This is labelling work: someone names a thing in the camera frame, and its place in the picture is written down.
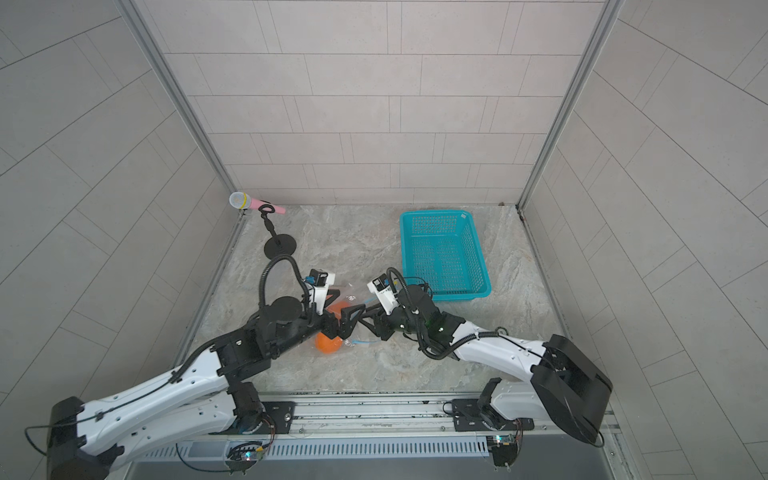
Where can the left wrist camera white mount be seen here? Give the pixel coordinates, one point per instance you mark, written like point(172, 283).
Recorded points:
point(319, 283)

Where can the circuit board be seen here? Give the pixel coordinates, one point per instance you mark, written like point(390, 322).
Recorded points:
point(243, 456)
point(503, 450)

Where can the left circuit board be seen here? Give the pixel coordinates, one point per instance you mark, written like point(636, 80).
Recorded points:
point(243, 456)

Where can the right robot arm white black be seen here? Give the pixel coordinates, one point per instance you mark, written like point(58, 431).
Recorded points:
point(572, 390)

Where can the white ventilation grille strip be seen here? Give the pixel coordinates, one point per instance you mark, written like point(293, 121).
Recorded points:
point(331, 448)

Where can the pink toy microphone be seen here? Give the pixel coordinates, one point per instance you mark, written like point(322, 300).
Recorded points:
point(242, 201)

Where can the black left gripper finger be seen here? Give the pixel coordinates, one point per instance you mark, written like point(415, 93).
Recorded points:
point(349, 316)
point(336, 328)

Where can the teal plastic basket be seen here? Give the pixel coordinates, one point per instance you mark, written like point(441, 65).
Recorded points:
point(442, 248)

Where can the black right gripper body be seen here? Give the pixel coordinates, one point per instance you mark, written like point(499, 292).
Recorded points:
point(402, 321)

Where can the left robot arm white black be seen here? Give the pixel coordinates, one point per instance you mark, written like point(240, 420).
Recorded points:
point(209, 393)

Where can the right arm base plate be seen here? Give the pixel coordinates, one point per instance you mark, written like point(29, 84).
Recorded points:
point(469, 416)

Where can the aluminium mounting rail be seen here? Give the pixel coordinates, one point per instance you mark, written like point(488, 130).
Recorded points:
point(317, 415)

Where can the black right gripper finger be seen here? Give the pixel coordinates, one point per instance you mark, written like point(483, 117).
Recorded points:
point(360, 313)
point(379, 327)

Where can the clear zip-top bag blue seal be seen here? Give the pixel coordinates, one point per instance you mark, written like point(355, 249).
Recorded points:
point(352, 295)

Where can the black microphone stand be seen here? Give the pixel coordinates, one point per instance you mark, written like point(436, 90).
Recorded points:
point(278, 244)

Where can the orange ball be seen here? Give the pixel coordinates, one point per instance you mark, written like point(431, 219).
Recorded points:
point(337, 307)
point(327, 345)

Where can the right circuit board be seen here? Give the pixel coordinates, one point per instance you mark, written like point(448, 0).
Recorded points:
point(503, 450)

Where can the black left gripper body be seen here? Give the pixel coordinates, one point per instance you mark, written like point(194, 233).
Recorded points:
point(307, 327)

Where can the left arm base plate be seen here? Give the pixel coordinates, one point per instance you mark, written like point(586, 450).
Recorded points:
point(276, 418)

